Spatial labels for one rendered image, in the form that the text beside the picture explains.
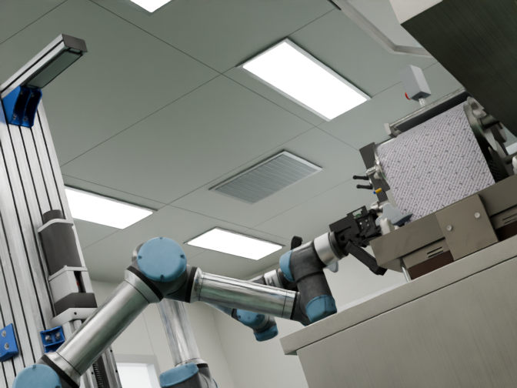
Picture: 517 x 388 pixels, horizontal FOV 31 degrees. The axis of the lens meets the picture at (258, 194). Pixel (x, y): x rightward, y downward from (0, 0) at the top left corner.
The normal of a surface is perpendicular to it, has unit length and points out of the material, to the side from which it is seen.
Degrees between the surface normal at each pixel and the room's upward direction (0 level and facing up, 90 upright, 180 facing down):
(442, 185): 90
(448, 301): 90
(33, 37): 180
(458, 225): 90
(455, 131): 90
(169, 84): 180
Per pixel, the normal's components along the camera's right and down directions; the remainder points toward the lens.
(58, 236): 0.09, -0.38
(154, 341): 0.83, -0.42
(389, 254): -0.47, -0.17
